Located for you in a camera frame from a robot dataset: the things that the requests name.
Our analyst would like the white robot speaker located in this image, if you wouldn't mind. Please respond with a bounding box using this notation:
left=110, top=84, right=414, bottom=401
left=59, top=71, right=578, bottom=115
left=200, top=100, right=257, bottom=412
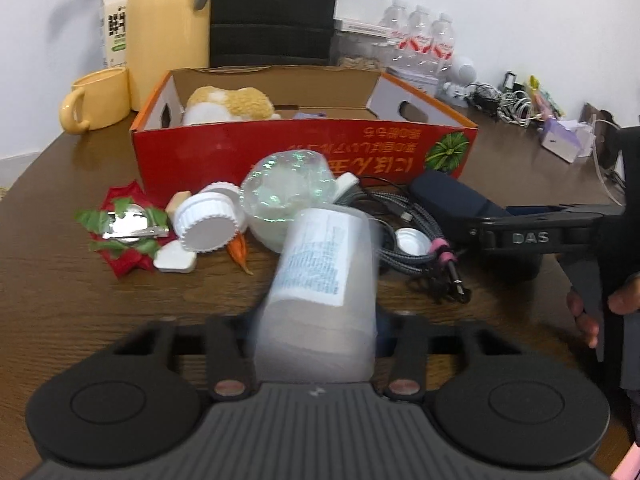
left=442, top=55, right=479, bottom=107

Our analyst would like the grey braided cable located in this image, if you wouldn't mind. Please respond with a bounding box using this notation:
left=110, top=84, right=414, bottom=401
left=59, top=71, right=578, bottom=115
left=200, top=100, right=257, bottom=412
left=340, top=175, right=472, bottom=306

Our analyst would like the white ribbed cap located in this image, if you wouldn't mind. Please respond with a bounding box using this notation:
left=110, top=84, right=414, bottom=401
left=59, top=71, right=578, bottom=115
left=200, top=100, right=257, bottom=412
left=199, top=181, right=242, bottom=206

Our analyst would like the dark blue case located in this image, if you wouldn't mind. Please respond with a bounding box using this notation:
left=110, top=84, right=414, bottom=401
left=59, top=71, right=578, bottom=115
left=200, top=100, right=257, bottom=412
left=406, top=170, right=544, bottom=282

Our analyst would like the clear nut container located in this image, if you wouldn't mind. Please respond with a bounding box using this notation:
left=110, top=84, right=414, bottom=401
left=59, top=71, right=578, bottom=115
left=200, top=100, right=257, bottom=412
left=333, top=18, right=397, bottom=72

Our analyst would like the red cardboard box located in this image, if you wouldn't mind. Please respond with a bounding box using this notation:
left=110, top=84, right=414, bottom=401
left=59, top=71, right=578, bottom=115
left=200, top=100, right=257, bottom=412
left=131, top=65, right=480, bottom=202

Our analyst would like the tangled cable bundle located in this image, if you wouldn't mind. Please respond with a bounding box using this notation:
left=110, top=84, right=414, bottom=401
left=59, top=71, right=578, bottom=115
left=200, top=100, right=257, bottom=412
left=466, top=82, right=537, bottom=127

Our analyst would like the beige foam piece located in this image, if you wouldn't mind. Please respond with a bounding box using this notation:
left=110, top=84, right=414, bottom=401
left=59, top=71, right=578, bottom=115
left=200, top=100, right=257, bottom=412
left=165, top=191, right=194, bottom=217

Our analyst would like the white plastic bottle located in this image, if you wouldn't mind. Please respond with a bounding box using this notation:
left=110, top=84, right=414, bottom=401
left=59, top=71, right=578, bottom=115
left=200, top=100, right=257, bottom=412
left=252, top=207, right=382, bottom=383

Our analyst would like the white ribbed-lid jar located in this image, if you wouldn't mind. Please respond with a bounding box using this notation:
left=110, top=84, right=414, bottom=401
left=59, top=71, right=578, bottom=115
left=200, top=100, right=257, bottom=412
left=172, top=192, right=247, bottom=257

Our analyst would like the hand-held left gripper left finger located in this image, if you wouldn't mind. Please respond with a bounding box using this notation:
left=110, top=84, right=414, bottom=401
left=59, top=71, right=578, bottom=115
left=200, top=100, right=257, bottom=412
left=107, top=315, right=258, bottom=402

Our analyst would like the purple tissue box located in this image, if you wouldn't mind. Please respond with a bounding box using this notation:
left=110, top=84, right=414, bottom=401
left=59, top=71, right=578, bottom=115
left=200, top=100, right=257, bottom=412
left=540, top=116, right=597, bottom=164

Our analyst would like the yellow thermos jug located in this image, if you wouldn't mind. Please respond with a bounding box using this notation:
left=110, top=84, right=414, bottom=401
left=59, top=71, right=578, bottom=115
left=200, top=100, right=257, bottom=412
left=126, top=0, right=221, bottom=112

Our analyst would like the red poinsettia hair clip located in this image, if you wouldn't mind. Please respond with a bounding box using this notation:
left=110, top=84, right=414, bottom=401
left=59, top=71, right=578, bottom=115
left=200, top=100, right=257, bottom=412
left=75, top=180, right=179, bottom=279

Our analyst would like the orange toy carrot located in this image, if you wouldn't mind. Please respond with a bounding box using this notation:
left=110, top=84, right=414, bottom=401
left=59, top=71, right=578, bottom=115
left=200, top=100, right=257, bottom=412
left=226, top=233, right=254, bottom=276

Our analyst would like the yellow mug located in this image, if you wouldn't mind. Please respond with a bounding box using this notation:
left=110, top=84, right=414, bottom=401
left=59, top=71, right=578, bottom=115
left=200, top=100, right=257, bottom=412
left=59, top=67, right=132, bottom=135

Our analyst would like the person's right hand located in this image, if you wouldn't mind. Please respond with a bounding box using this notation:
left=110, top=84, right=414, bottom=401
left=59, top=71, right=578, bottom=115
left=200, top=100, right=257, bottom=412
left=566, top=272, right=640, bottom=349

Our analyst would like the white round charger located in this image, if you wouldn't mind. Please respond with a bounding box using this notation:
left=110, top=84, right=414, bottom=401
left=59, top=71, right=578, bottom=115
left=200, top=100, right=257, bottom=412
left=395, top=227, right=432, bottom=257

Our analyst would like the pink cloth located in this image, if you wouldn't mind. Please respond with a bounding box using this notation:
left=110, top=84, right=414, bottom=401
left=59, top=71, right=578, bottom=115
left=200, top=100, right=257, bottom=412
left=607, top=439, right=640, bottom=480

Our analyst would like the black paper bag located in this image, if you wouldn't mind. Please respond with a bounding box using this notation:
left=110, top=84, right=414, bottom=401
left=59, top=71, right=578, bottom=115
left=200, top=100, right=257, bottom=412
left=209, top=0, right=343, bottom=68

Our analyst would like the small white case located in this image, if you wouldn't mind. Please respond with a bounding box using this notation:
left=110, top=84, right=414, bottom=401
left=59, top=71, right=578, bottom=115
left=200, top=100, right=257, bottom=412
left=153, top=240, right=198, bottom=275

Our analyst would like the colourful pen bundle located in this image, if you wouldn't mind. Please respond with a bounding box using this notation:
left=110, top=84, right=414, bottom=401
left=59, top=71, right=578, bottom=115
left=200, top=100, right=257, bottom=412
left=527, top=75, right=566, bottom=119

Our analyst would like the white grey plug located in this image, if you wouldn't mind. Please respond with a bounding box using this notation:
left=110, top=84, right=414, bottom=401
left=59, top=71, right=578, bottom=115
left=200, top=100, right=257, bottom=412
left=334, top=172, right=362, bottom=202

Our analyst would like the white milk carton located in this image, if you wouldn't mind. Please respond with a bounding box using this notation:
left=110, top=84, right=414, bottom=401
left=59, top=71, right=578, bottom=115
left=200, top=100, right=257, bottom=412
left=101, top=0, right=132, bottom=69

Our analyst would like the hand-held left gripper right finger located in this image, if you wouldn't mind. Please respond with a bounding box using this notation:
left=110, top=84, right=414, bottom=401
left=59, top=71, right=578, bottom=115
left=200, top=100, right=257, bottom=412
left=385, top=310, right=523, bottom=402

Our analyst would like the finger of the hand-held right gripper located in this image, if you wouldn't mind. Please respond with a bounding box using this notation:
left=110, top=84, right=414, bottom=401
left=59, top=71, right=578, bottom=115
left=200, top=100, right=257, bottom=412
left=505, top=202, right=623, bottom=218

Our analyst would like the yellow white plush toy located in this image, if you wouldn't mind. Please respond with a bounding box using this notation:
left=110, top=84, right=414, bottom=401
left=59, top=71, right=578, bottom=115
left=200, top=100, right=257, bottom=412
left=181, top=86, right=282, bottom=126

